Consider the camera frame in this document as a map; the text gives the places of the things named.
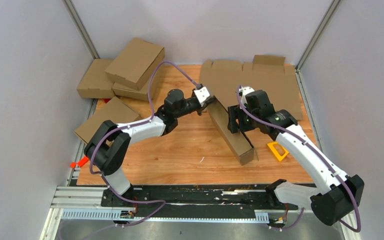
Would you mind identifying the cardboard box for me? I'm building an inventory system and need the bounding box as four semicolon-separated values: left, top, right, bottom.
206;100;260;167
112;61;163;101
74;97;142;143
105;37;165;90
76;59;115;99

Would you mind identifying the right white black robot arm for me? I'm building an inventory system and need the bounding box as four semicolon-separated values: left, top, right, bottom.
227;85;365;233

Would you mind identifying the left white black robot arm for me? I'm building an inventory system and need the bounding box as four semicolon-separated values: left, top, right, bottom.
83;86;216;207

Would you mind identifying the flat cardboard sheet underneath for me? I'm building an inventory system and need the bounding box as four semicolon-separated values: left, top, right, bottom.
199;55;303;120

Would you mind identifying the yellow triangle piece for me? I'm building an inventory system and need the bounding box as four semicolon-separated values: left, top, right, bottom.
267;141;289;162

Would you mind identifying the orange plastic clip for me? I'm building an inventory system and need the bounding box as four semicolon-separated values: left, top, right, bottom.
69;156;89;169

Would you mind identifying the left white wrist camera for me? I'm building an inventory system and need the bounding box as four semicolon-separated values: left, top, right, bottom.
193;86;212;106

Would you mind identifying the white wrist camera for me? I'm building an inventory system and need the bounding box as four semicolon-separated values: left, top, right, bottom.
193;86;212;106
237;86;255;106

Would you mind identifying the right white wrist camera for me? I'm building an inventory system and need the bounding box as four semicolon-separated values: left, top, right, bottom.
237;86;255;106

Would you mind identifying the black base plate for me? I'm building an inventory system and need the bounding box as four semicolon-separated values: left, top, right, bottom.
100;184;298;219

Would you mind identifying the right aluminium corner post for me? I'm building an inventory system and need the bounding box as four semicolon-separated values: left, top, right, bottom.
295;0;343;71

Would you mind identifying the aluminium corner post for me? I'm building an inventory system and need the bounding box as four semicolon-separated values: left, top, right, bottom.
62;0;100;59
295;0;343;71

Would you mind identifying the aluminium slotted rail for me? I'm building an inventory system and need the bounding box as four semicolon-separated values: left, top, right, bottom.
51;185;271;224

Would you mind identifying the left aluminium corner post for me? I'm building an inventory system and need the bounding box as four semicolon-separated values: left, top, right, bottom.
62;0;100;59

